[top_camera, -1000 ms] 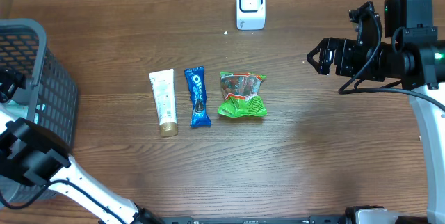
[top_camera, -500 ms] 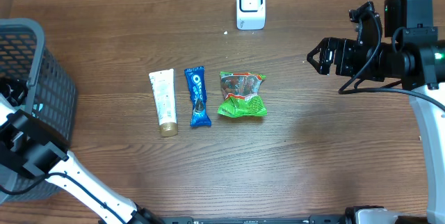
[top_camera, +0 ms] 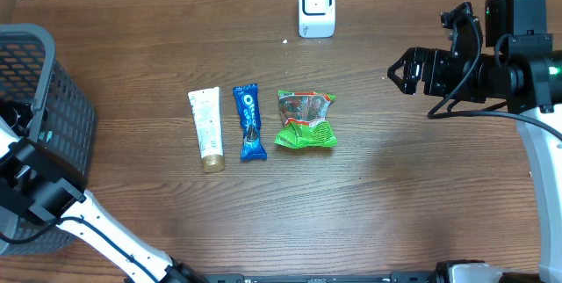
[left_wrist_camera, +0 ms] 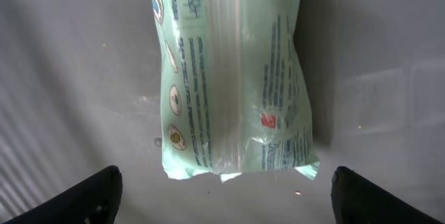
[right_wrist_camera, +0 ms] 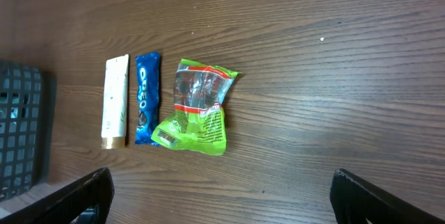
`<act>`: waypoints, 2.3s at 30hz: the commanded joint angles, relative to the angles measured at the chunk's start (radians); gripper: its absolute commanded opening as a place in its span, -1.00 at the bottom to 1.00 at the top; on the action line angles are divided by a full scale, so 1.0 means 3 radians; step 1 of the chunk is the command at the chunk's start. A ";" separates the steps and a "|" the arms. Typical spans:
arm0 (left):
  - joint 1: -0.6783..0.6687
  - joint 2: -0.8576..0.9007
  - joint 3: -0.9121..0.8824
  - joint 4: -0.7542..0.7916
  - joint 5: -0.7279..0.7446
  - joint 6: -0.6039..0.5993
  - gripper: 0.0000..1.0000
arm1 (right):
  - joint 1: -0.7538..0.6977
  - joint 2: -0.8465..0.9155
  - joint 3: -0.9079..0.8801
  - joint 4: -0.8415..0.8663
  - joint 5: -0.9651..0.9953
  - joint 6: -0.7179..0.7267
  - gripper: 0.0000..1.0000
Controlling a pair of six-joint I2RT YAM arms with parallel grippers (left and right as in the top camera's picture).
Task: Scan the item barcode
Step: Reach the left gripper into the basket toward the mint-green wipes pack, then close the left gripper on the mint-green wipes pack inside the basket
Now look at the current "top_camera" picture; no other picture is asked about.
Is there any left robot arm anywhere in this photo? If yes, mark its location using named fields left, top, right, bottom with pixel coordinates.
left=1, top=101, right=205, bottom=283

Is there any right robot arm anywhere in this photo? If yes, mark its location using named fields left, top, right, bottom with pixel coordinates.
left=387, top=0, right=561, bottom=282

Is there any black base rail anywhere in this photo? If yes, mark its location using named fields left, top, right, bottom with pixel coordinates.
left=124, top=272, right=515, bottom=283

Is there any white cream tube gold cap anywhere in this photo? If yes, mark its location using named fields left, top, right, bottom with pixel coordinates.
left=188, top=87, right=225, bottom=173

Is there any blue Oreo cookie pack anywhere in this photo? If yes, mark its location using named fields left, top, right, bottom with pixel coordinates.
left=233, top=83, right=267, bottom=161

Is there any white barcode scanner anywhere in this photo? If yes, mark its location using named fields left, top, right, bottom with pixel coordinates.
left=299, top=0, right=335, bottom=39

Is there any grey plastic mesh basket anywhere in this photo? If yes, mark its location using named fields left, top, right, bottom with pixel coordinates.
left=0, top=23, right=98, bottom=257

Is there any green snack bag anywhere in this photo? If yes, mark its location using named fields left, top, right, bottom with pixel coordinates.
left=275, top=91, right=337, bottom=149

